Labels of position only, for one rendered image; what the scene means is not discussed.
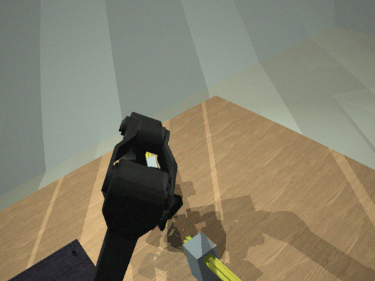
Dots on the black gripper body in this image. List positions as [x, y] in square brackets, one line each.
[174, 207]

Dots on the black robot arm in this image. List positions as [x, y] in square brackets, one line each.
[136, 194]

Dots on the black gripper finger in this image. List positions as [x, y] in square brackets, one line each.
[162, 224]

